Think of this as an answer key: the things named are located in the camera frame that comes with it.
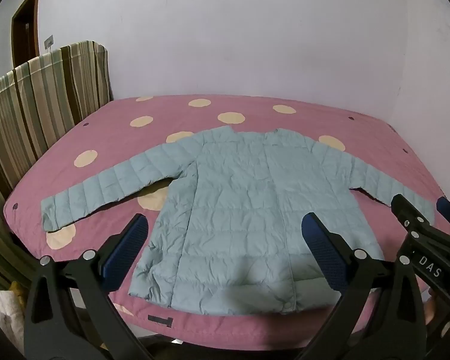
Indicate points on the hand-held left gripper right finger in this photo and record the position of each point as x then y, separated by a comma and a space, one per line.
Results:
318, 247

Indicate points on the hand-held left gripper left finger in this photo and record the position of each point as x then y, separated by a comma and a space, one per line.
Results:
134, 234

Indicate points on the light blue quilted jacket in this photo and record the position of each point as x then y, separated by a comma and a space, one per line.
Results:
228, 213

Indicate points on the pink polka dot bed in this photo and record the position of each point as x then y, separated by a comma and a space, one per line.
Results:
303, 123

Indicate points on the white quilted cloth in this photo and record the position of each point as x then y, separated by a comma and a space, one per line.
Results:
0, 309

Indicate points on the brown wooden door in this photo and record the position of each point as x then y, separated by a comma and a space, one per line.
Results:
26, 33

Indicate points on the wall switch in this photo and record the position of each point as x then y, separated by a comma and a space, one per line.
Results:
49, 42

